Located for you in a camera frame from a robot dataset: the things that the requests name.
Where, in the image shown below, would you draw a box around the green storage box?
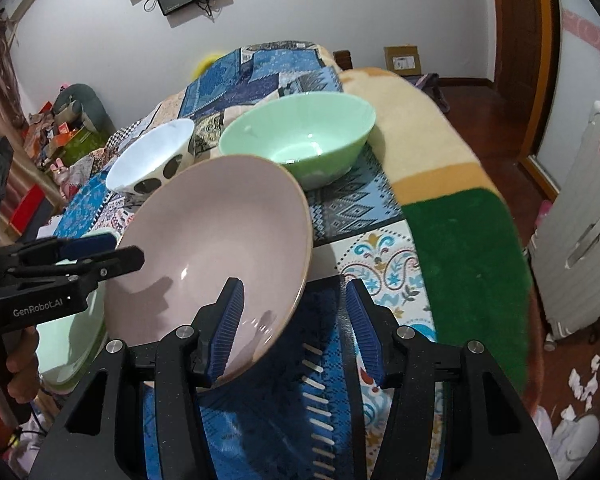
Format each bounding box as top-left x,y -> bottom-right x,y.
50,127 -> 106,166

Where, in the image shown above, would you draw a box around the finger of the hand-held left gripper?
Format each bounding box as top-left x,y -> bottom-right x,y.
10,246 -> 146,292
2,232 -> 120,275

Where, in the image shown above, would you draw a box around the pink wall sticker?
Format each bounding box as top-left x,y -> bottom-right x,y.
562,7 -> 600,91

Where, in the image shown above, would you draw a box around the wooden door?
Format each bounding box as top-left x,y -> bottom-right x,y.
490,0 -> 562,196

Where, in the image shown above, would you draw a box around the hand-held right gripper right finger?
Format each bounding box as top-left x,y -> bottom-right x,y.
344,279 -> 561,480

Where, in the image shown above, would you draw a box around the red box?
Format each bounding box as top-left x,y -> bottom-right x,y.
7,185 -> 56,233

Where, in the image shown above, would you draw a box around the green bowl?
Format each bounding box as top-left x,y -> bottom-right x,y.
219,92 -> 377,191

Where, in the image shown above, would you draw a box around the pile of assorted clutter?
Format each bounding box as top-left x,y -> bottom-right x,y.
22,102 -> 81,156

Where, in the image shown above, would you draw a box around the pink bowl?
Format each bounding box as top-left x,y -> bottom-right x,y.
104,155 -> 315,388

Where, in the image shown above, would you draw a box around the cardboard box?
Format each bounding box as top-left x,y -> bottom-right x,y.
384,45 -> 424,77

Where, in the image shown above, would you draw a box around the yellow foam noodle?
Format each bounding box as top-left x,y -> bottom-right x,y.
192,50 -> 227,77

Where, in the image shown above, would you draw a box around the person's left hand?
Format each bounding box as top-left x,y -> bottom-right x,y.
6,327 -> 42,403

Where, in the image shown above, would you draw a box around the white bowl with dark spots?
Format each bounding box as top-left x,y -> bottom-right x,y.
105,119 -> 196,196

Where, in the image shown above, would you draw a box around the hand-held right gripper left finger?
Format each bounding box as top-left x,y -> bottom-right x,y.
27,277 -> 246,480

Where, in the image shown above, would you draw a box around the green plate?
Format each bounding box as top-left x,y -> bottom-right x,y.
35,229 -> 122,392

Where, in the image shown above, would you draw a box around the grey backpack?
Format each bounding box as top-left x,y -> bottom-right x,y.
415,72 -> 452,112

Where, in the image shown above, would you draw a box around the white cloth on floor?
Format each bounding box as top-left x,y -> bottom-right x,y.
530,405 -> 600,467

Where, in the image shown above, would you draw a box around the black monitor cables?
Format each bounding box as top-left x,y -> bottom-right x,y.
144,0 -> 223,22

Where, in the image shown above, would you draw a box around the white paper scraps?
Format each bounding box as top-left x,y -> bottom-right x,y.
545,345 -> 600,413

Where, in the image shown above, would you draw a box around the pink bunny toy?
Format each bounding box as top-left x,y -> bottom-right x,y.
50,157 -> 79,196

